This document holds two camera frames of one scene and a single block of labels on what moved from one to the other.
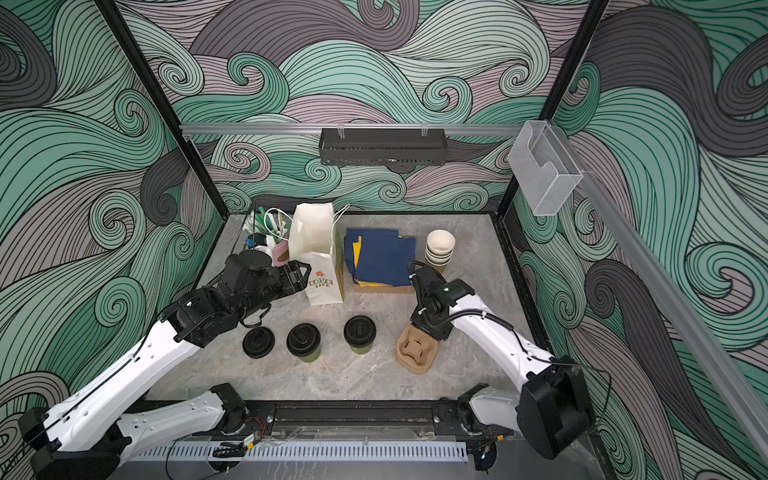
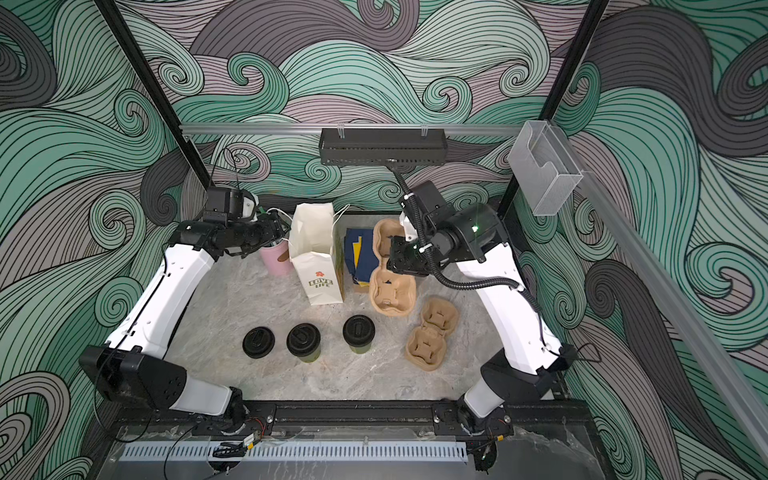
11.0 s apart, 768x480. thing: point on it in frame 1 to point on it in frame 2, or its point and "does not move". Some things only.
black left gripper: x=300 y=280 to x=272 y=230
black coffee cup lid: x=258 y=342 does not move
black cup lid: x=360 y=331 does not move
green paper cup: x=311 y=357 does not move
